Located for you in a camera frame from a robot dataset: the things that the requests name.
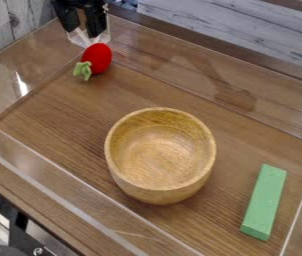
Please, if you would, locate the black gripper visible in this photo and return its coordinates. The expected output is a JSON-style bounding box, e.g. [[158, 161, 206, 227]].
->
[[52, 0, 107, 38]]

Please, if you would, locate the red plush strawberry toy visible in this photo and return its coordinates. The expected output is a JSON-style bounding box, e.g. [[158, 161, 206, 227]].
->
[[73, 43, 112, 81]]

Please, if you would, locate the wooden bowl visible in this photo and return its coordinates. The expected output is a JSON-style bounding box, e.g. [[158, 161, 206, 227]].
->
[[104, 107, 216, 205]]

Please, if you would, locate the green rectangular block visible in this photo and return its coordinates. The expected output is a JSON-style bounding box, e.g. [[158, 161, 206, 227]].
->
[[240, 164, 287, 241]]

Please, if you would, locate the clear acrylic corner bracket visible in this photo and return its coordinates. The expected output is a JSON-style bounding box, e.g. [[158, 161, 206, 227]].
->
[[64, 12, 112, 49]]

